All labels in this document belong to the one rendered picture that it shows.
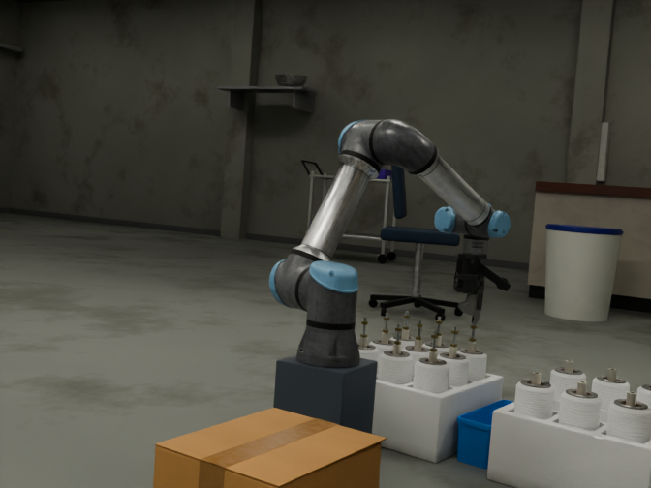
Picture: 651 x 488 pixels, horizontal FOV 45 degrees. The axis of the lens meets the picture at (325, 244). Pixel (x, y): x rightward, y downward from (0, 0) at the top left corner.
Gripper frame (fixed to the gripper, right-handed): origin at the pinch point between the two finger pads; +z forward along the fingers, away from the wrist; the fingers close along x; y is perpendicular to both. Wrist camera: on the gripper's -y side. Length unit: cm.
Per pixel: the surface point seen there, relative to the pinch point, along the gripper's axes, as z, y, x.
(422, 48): -208, -30, -689
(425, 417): 23.3, 16.0, 27.5
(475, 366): 13.1, 0.0, 4.7
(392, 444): 33.2, 23.8, 21.9
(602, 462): 23, -22, 55
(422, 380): 14.1, 17.1, 23.1
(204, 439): 5, 61, 115
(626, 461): 21, -27, 58
